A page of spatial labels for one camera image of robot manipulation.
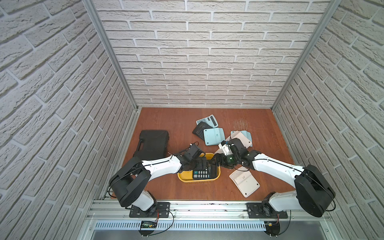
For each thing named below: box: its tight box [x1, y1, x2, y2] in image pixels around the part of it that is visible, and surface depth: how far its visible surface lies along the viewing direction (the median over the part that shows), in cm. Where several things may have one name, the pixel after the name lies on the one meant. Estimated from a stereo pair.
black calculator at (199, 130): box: [192, 121, 213, 141], surface depth 104 cm
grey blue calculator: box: [196, 114, 219, 128], surface depth 112 cm
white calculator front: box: [229, 166, 260, 198], surface depth 83 cm
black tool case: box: [133, 130, 170, 161], surface depth 96 cm
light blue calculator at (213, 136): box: [203, 127, 226, 146], surface depth 101 cm
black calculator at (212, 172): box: [192, 159, 219, 180], surface depth 85 cm
